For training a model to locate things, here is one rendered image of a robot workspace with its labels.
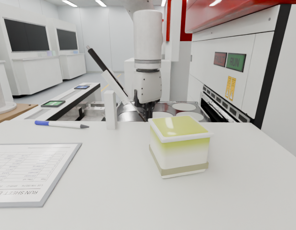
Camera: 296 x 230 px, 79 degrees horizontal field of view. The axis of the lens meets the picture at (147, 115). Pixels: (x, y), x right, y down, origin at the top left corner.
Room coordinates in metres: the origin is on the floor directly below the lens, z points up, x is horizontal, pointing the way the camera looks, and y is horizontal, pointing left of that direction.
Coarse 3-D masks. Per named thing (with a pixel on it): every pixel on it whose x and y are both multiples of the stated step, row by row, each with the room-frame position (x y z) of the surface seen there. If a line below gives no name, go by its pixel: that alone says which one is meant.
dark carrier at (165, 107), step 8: (128, 104) 0.78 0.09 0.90; (160, 104) 0.78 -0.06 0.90; (168, 104) 0.77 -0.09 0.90; (192, 104) 0.77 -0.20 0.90; (120, 112) 0.66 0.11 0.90; (128, 112) 0.67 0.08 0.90; (136, 112) 0.67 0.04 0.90; (168, 112) 0.66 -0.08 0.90; (176, 112) 0.66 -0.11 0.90; (200, 112) 0.66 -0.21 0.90; (120, 120) 0.58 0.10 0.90; (128, 120) 0.58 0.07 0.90; (136, 120) 0.58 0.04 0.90; (200, 120) 0.58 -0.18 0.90; (208, 120) 0.58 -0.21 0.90
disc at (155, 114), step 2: (154, 112) 0.66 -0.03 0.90; (156, 112) 0.66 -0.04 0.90; (158, 112) 0.66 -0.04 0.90; (160, 112) 0.66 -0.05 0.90; (162, 112) 0.66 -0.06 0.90; (164, 112) 0.66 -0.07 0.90; (154, 114) 0.64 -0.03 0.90; (156, 114) 0.64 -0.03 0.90; (158, 114) 0.64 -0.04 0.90; (160, 114) 0.64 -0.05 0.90; (162, 114) 0.64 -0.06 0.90; (164, 114) 0.64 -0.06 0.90; (166, 114) 0.64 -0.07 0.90; (168, 114) 0.64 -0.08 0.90; (170, 114) 0.64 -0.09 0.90; (152, 116) 0.62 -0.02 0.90; (154, 116) 0.62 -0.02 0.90; (156, 116) 0.62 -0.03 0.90; (158, 116) 0.62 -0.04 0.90; (160, 116) 0.62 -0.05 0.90; (162, 116) 0.62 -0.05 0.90; (164, 116) 0.62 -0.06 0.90; (166, 116) 0.62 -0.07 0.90; (168, 116) 0.62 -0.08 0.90; (170, 116) 0.62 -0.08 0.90
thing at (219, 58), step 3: (216, 54) 0.72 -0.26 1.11; (219, 54) 0.69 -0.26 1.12; (222, 54) 0.66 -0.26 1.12; (225, 54) 0.63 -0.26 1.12; (216, 57) 0.72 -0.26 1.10; (219, 57) 0.68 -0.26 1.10; (222, 57) 0.66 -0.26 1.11; (216, 60) 0.71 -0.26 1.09; (219, 60) 0.68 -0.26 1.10; (222, 60) 0.65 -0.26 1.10; (216, 63) 0.71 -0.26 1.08; (219, 63) 0.68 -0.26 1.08; (222, 63) 0.65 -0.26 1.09
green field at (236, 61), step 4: (228, 56) 0.60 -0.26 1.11; (232, 56) 0.58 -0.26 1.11; (236, 56) 0.55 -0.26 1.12; (240, 56) 0.52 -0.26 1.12; (228, 60) 0.60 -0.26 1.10; (232, 60) 0.57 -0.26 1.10; (236, 60) 0.54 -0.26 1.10; (240, 60) 0.52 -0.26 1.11; (228, 64) 0.59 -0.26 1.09; (232, 64) 0.57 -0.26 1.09; (236, 64) 0.54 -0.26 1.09; (240, 64) 0.51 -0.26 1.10; (236, 68) 0.54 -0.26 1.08; (240, 68) 0.51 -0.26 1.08
